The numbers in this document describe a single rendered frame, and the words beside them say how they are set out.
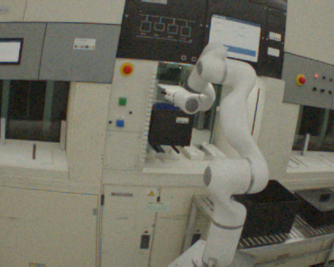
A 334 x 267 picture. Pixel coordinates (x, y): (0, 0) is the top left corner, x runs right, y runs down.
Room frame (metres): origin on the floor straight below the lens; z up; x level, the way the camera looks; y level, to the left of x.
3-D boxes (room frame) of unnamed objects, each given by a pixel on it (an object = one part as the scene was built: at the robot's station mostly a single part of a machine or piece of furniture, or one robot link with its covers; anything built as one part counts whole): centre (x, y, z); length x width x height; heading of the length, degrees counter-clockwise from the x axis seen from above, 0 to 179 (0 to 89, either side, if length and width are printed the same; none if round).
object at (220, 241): (1.31, -0.26, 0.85); 0.19 x 0.19 x 0.18
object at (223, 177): (1.30, -0.23, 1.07); 0.19 x 0.12 x 0.24; 108
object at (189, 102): (1.91, -0.07, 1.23); 0.13 x 0.09 x 0.08; 18
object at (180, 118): (2.15, 0.01, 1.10); 0.24 x 0.20 x 0.32; 108
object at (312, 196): (1.84, -0.89, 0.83); 0.29 x 0.29 x 0.13; 21
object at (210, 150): (2.34, -0.21, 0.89); 0.22 x 0.21 x 0.04; 18
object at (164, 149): (2.26, 0.05, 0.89); 0.22 x 0.21 x 0.04; 18
